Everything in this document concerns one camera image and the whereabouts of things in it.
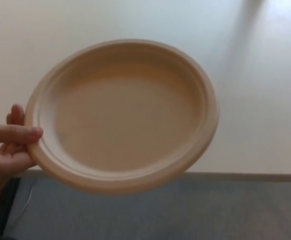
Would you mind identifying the black equipment with red parts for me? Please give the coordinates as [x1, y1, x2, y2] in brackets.
[0, 176, 21, 240]

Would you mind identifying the thin white cable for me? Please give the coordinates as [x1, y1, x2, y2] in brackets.
[16, 184, 34, 227]

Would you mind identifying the beige round paper plate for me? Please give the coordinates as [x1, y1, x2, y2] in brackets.
[24, 38, 221, 195]

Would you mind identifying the person's bare hand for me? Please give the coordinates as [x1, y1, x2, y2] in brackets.
[0, 103, 44, 195]

